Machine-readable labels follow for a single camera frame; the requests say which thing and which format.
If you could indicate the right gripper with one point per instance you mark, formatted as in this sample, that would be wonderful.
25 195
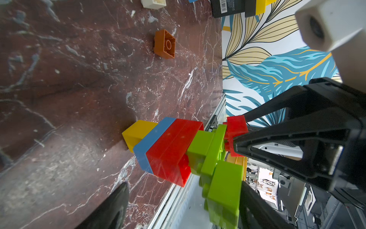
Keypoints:
326 147

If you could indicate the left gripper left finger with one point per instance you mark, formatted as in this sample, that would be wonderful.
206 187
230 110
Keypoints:
111 213

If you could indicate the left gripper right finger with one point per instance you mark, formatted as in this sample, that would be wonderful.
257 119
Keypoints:
255 213

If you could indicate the light green square brick front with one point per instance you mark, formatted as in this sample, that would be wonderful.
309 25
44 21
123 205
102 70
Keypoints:
222 196

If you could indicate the blue long brick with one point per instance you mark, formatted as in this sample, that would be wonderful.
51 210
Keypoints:
141 149

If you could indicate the small red brick front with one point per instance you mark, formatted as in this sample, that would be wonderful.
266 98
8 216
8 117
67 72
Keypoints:
236 126

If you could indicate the yellow square brick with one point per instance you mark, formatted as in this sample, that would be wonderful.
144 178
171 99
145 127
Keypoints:
136 132

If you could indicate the small light green brick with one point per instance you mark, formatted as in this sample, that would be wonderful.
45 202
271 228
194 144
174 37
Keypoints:
198 150

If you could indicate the yellow black toolbox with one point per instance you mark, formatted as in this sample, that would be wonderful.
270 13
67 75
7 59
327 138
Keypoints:
222 8

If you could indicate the small orange brick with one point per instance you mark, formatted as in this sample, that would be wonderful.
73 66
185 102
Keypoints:
164 44

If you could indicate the small cream brick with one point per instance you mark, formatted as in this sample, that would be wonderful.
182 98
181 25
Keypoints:
153 4

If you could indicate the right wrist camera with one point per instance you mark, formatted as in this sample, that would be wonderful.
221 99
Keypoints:
338 27

